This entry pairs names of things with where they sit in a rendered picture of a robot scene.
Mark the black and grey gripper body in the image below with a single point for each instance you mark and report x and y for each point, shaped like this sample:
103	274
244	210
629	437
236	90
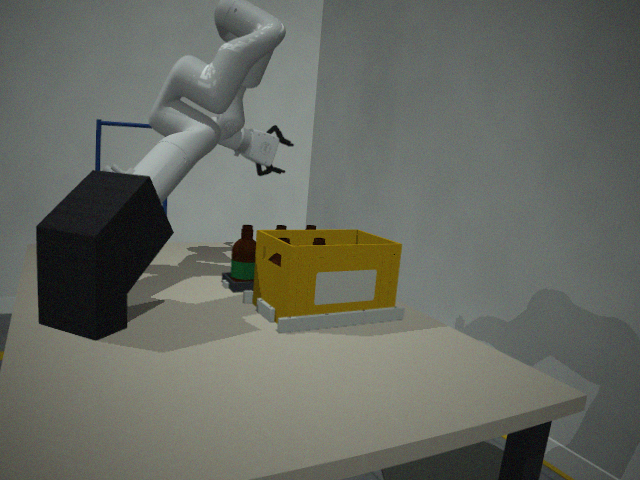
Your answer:
263	148

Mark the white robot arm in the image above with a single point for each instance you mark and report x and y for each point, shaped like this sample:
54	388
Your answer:
216	87

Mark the yellow crate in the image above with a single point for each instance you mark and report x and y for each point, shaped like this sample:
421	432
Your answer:
355	270

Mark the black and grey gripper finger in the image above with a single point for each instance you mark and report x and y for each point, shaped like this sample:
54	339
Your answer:
279	135
269	170

